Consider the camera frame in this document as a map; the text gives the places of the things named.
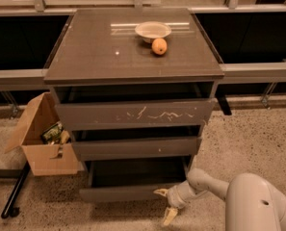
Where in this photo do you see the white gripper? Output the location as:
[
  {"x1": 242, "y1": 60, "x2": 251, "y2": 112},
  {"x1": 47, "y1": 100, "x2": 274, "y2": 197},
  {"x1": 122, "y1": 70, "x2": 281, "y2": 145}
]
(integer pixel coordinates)
[{"x1": 153, "y1": 181, "x2": 206, "y2": 226}]

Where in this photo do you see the grey bottom drawer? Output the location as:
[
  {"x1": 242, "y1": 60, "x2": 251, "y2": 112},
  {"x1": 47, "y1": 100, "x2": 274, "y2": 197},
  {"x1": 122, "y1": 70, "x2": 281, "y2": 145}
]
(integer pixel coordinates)
[{"x1": 80, "y1": 156, "x2": 192, "y2": 202}]

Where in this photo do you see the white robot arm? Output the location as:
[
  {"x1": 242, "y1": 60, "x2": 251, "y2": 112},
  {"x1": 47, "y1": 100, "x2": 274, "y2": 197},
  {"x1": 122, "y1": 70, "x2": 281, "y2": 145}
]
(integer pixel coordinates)
[{"x1": 154, "y1": 168, "x2": 286, "y2": 231}]

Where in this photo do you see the grey middle drawer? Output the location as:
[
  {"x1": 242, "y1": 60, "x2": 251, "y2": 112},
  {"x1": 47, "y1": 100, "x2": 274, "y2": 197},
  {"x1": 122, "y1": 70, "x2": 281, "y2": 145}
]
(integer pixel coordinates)
[{"x1": 72, "y1": 125, "x2": 201, "y2": 161}]

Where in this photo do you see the grey drawer cabinet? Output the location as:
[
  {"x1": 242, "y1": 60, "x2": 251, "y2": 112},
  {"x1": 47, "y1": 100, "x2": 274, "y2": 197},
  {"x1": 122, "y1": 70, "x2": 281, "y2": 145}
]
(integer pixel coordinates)
[{"x1": 43, "y1": 7, "x2": 226, "y2": 178}]

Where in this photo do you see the scratched grey top drawer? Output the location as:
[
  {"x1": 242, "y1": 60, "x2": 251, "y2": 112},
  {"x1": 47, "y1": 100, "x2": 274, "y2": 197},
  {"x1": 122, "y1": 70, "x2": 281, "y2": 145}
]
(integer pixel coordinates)
[{"x1": 56, "y1": 82, "x2": 214, "y2": 131}]

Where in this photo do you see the open cardboard box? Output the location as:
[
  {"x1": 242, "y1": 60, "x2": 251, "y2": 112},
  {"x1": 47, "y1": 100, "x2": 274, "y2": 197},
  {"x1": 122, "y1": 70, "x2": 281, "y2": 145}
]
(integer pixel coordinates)
[{"x1": 5, "y1": 92, "x2": 80, "y2": 176}]

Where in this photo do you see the green snack packet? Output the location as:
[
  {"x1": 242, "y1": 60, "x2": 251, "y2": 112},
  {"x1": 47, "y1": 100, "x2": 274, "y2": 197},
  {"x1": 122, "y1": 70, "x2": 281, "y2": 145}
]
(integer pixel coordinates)
[{"x1": 40, "y1": 121, "x2": 64, "y2": 144}]

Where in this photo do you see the orange fruit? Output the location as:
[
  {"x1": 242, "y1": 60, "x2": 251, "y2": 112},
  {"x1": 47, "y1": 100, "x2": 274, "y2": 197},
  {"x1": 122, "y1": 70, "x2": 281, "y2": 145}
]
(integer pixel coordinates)
[{"x1": 151, "y1": 38, "x2": 168, "y2": 56}]

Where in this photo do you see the black floor stand leg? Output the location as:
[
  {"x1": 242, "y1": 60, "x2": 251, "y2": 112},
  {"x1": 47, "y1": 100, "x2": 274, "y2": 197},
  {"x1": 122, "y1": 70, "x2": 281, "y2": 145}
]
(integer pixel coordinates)
[{"x1": 0, "y1": 162, "x2": 31, "y2": 219}]

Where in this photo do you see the white ceramic bowl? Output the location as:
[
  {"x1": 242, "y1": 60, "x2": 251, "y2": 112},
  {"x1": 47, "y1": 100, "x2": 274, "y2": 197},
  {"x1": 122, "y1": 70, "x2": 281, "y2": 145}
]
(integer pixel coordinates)
[{"x1": 135, "y1": 21, "x2": 171, "y2": 43}]

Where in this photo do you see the grey window ledge rail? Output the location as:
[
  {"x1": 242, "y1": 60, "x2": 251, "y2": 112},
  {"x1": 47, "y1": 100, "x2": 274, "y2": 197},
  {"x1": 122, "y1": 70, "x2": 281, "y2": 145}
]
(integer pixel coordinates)
[{"x1": 0, "y1": 62, "x2": 286, "y2": 91}]

